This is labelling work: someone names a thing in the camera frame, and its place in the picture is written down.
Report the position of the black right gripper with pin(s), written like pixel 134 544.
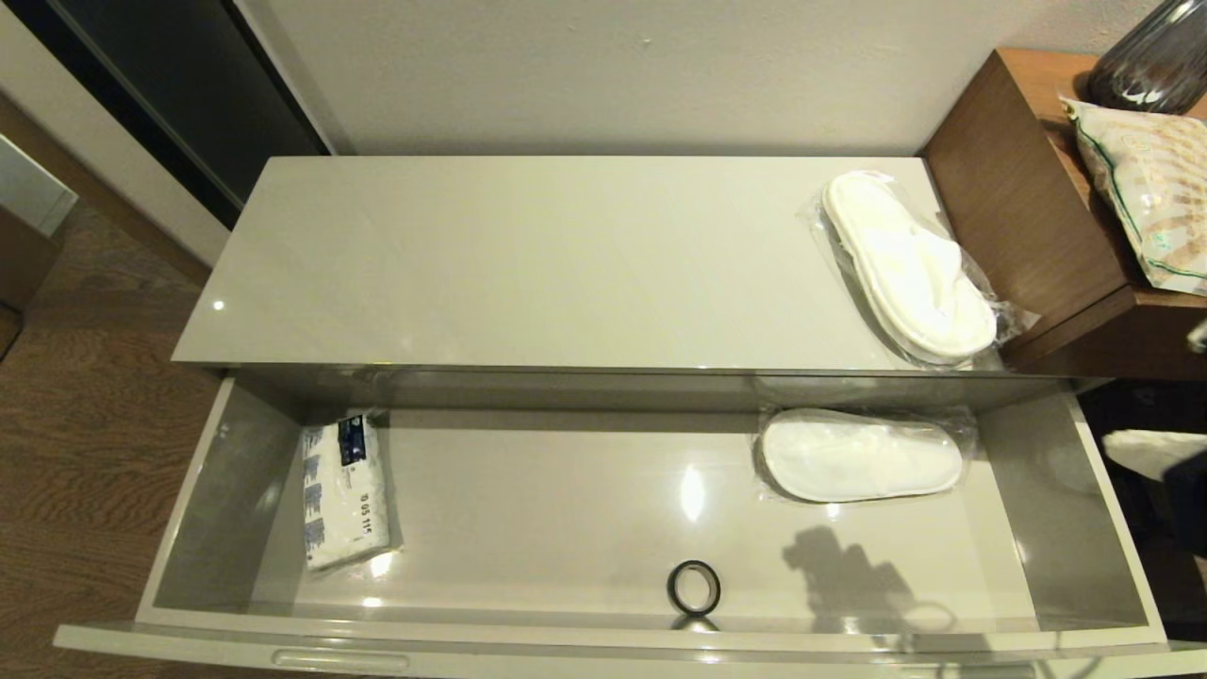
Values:
pixel 1190 509

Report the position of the white plastic-wrapped slipper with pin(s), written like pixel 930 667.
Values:
pixel 858 455
pixel 905 269

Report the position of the white cabinet drawer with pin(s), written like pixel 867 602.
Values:
pixel 566 528

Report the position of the white blue tissue pack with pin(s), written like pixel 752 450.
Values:
pixel 349 509

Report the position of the white green-trimmed snack bag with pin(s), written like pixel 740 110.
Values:
pixel 1150 189

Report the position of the brown wooden desk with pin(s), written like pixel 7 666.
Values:
pixel 1023 217

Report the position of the dark ribbed glass vase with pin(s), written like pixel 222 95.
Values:
pixel 1155 61

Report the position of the black tape roll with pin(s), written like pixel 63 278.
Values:
pixel 673 589

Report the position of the white glossy cabinet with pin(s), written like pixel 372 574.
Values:
pixel 566 264

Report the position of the dark sliding door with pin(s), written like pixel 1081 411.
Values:
pixel 189 94

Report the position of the white furniture panel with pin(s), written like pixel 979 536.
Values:
pixel 28 193

